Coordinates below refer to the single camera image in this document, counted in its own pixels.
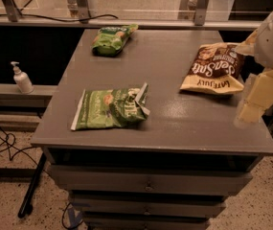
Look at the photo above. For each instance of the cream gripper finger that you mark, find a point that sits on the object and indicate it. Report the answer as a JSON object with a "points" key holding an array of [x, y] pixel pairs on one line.
{"points": [[257, 97], [247, 47]]}

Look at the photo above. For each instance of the green jalapeno chip bag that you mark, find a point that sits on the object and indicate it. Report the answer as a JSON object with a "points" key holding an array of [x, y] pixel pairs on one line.
{"points": [[99, 109]]}

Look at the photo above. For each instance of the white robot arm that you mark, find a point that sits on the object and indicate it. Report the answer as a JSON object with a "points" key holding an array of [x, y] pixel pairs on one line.
{"points": [[257, 95]]}

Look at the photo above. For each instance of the brown sea salt chip bag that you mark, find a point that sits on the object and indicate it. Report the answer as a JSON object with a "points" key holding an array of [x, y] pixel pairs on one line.
{"points": [[215, 70]]}

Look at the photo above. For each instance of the green chip bag at back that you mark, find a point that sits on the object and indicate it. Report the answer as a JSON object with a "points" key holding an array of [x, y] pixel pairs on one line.
{"points": [[110, 41]]}

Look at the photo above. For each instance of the grey drawer cabinet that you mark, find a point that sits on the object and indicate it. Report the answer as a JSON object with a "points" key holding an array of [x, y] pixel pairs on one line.
{"points": [[174, 170]]}

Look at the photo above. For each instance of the white pump bottle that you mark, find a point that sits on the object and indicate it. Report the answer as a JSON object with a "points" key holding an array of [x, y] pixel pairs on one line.
{"points": [[21, 79]]}

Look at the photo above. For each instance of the black table leg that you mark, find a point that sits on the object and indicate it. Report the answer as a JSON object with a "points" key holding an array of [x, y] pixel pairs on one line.
{"points": [[26, 206]]}

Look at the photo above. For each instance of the grey metal railing frame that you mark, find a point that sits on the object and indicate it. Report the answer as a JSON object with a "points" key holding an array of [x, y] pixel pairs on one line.
{"points": [[147, 14]]}

